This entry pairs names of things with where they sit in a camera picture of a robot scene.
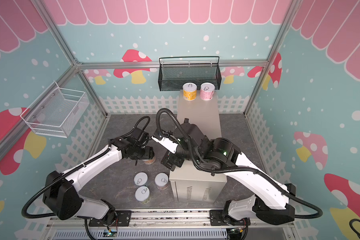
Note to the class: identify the yellow label can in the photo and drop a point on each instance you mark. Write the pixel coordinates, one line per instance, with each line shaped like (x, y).
(189, 91)

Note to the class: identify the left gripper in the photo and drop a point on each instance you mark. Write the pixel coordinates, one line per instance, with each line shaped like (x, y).
(149, 153)

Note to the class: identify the beige label can right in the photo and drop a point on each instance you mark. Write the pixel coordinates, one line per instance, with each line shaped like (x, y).
(162, 181)

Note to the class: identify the white wire wall basket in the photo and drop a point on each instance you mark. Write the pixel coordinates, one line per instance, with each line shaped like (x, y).
(56, 112)

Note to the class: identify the orange label can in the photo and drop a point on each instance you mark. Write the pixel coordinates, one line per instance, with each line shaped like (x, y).
(149, 162)

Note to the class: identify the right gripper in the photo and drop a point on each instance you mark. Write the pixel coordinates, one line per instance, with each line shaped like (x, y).
(170, 159)

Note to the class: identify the beige metal cabinet counter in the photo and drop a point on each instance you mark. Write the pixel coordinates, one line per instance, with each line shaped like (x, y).
(190, 185)

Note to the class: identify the white lid can middle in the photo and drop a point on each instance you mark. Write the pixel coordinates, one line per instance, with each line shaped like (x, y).
(140, 179)

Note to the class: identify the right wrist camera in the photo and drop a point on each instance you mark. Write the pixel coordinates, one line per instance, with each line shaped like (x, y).
(166, 143)

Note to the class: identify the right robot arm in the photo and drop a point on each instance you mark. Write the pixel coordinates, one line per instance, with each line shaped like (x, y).
(272, 202)

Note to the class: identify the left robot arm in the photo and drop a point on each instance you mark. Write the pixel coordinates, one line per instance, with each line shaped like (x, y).
(61, 191)

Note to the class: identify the black mesh wall basket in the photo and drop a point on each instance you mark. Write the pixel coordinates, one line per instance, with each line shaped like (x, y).
(174, 72)

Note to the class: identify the green label can front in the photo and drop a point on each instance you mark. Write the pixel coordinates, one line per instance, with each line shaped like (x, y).
(143, 195)

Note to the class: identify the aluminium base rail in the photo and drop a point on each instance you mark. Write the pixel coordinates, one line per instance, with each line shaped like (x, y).
(187, 224)

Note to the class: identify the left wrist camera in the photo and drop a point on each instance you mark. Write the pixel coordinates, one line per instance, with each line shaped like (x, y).
(139, 137)

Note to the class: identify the pink label can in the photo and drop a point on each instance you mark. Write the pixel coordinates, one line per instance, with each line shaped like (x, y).
(207, 91)

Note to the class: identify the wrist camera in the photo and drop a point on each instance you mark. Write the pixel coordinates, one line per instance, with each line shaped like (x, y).
(139, 137)
(166, 143)

